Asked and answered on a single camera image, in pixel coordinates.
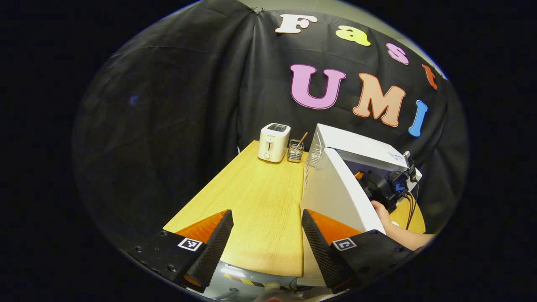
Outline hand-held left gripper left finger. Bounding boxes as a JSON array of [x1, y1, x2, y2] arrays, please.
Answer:
[[125, 209, 235, 294]]

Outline white microwave oven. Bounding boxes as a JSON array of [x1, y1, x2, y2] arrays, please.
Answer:
[[300, 123, 422, 288]]

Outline wire utensil holder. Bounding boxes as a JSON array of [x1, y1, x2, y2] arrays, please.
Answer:
[[287, 140, 305, 163]]

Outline black backdrop cloth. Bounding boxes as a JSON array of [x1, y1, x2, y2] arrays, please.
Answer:
[[71, 0, 468, 252]]

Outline right gripper cables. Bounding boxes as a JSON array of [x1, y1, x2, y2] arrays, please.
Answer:
[[402, 190, 421, 231]]

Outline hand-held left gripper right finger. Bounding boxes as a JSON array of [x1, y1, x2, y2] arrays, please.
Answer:
[[301, 208, 417, 294]]

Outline white toaster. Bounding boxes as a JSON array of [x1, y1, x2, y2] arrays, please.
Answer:
[[257, 123, 291, 163]]

